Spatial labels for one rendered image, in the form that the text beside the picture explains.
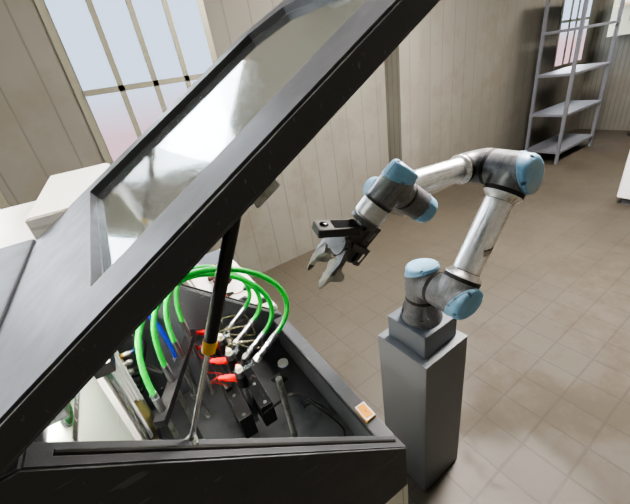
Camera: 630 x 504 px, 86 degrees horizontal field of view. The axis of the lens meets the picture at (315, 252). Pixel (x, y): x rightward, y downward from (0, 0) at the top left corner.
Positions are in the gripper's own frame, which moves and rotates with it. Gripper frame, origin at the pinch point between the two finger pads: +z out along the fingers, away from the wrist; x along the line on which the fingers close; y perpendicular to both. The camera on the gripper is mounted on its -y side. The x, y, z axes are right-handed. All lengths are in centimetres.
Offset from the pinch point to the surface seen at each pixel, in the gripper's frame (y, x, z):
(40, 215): -57, 32, 27
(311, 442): -6.7, -35.5, 14.5
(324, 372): 21.3, -7.9, 26.6
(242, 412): -0.6, -12.1, 41.0
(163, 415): -21.1, -11.7, 43.2
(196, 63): -8, 242, -8
